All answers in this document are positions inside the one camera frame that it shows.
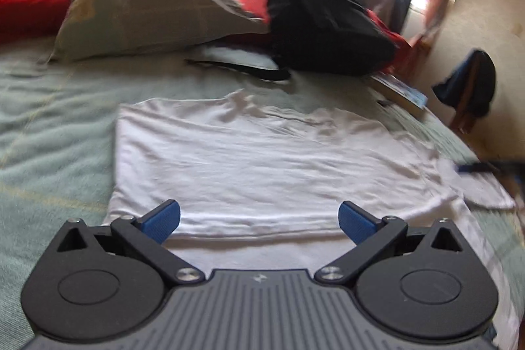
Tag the dark blue garment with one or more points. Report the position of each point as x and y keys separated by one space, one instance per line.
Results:
x=471 y=83

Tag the paperback book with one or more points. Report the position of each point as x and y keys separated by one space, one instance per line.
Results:
x=402 y=93

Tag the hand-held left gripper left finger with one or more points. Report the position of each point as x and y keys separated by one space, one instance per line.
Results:
x=162 y=221

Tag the white printed t-shirt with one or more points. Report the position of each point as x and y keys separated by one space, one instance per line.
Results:
x=266 y=161

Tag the wooden chair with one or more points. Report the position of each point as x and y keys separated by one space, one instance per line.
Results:
x=461 y=120

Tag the black backpack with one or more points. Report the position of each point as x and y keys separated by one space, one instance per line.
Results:
x=328 y=30

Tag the grey checked pillow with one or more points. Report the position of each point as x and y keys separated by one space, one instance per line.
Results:
x=156 y=5

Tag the white paper sheet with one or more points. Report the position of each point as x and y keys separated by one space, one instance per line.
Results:
x=242 y=57

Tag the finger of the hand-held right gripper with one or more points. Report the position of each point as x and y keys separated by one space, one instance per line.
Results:
x=478 y=168

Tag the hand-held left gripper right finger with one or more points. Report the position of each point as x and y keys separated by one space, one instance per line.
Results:
x=354 y=223

